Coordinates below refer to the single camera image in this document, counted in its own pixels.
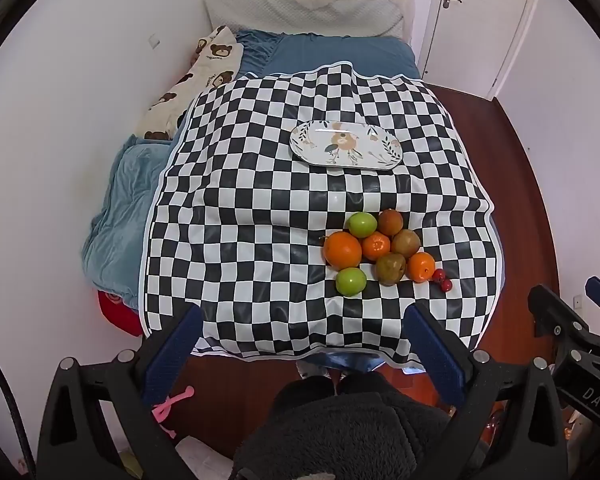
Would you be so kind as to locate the small orange tangerine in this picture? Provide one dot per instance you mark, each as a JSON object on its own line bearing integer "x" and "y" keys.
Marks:
{"x": 420, "y": 266}
{"x": 376, "y": 246}

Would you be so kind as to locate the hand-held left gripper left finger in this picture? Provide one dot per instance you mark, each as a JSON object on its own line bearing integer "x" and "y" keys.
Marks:
{"x": 172, "y": 355}

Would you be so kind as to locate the bear print pillow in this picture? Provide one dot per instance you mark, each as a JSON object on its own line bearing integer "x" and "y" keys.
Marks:
{"x": 195, "y": 80}

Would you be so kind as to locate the green apple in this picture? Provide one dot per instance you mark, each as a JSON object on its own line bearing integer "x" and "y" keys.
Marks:
{"x": 351, "y": 280}
{"x": 362, "y": 224}

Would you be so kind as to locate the blue plush blanket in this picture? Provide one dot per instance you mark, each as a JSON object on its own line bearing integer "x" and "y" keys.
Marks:
{"x": 125, "y": 200}

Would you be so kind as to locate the floral oval plate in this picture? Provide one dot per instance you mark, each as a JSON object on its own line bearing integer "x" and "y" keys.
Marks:
{"x": 345, "y": 145}

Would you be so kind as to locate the black white checkered cloth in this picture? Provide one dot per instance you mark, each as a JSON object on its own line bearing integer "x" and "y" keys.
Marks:
{"x": 260, "y": 220}

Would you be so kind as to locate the large orange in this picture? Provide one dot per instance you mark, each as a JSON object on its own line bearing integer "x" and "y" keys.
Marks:
{"x": 342, "y": 249}

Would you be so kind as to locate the blue bed sheet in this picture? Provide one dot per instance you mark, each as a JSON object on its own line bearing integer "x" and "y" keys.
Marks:
{"x": 330, "y": 52}

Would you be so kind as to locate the pink plastic hanger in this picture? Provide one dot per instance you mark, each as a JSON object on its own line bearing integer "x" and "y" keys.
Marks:
{"x": 172, "y": 402}

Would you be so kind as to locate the white quilted pillow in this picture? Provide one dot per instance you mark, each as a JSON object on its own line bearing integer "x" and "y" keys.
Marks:
{"x": 300, "y": 12}

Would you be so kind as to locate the red cloth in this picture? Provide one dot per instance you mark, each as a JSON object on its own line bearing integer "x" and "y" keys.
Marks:
{"x": 117, "y": 312}

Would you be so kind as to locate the person's dark fleece clothing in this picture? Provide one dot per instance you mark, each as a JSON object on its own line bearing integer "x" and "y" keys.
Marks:
{"x": 350, "y": 430}

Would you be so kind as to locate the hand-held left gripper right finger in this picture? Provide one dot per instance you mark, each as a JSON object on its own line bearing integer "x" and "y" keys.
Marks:
{"x": 435, "y": 355}

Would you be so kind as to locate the brown-red apple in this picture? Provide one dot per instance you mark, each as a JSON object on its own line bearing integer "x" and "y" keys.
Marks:
{"x": 391, "y": 268}
{"x": 391, "y": 221}

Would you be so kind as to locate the white door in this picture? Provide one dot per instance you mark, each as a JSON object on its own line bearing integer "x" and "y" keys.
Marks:
{"x": 475, "y": 20}

